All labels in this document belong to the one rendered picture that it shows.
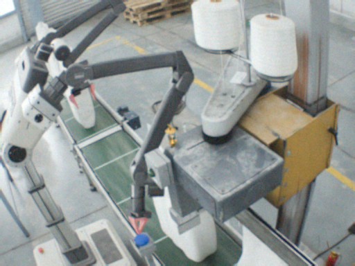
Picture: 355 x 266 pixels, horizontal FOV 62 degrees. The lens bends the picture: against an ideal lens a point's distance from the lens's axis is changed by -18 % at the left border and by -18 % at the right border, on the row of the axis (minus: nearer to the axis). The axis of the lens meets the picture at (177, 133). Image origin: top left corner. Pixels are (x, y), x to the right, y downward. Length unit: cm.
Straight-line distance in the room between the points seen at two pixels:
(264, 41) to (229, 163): 34
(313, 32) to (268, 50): 22
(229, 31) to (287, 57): 25
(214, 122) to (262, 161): 17
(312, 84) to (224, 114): 34
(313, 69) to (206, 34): 37
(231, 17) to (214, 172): 48
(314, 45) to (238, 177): 49
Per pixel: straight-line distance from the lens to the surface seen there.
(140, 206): 133
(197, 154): 100
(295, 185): 126
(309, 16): 106
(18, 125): 137
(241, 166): 95
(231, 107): 103
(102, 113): 319
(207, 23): 110
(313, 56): 112
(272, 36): 91
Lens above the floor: 197
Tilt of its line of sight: 36 degrees down
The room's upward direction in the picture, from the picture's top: 9 degrees counter-clockwise
